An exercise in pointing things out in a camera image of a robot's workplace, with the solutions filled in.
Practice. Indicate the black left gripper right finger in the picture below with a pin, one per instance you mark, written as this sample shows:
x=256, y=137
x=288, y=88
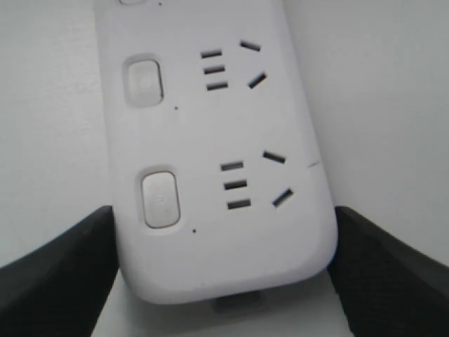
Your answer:
x=386, y=287

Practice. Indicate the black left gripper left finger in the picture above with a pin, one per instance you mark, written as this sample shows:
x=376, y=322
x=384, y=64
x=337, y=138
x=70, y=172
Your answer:
x=60, y=288

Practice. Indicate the white five-outlet power strip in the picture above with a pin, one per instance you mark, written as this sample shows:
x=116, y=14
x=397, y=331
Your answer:
x=217, y=182

